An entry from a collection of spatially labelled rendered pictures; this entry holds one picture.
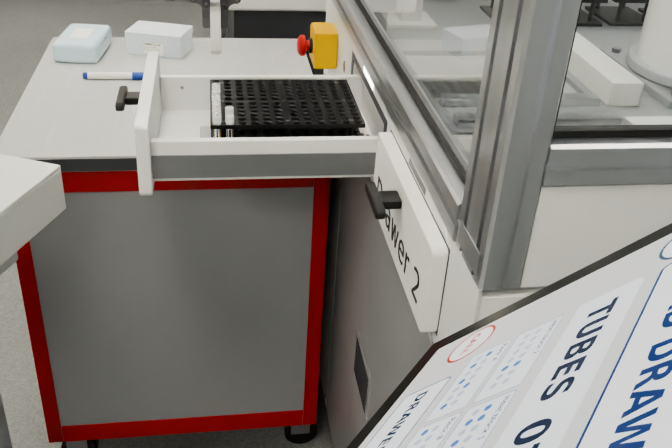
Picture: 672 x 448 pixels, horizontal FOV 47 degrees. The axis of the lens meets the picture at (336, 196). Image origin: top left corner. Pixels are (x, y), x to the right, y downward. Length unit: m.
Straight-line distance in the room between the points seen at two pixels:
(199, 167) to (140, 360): 0.62
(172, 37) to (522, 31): 1.22
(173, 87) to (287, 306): 0.50
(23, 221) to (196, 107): 0.36
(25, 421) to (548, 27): 1.60
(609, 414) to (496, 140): 0.38
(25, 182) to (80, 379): 0.62
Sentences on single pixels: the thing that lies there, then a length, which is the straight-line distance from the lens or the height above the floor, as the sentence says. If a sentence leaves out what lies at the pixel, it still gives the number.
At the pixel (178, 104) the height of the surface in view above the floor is 0.85.
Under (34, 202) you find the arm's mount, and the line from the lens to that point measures 1.13.
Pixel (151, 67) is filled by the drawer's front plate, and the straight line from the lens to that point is 1.23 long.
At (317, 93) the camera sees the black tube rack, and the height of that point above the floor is 0.90.
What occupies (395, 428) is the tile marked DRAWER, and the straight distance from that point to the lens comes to 0.49.
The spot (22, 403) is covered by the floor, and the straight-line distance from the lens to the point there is 2.01.
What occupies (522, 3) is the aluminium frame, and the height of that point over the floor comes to 1.20.
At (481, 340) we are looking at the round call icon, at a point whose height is 1.02.
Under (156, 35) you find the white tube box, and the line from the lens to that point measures 1.76.
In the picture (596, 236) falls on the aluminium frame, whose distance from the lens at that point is 0.73.
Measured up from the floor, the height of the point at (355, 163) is 0.86.
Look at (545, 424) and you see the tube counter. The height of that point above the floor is 1.12.
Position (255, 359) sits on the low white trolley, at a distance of 1.61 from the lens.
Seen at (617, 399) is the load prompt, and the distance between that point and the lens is 0.33.
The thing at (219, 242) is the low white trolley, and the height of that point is 0.57.
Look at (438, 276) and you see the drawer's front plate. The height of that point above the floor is 0.90.
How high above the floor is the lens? 1.36
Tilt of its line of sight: 30 degrees down
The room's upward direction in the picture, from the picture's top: 4 degrees clockwise
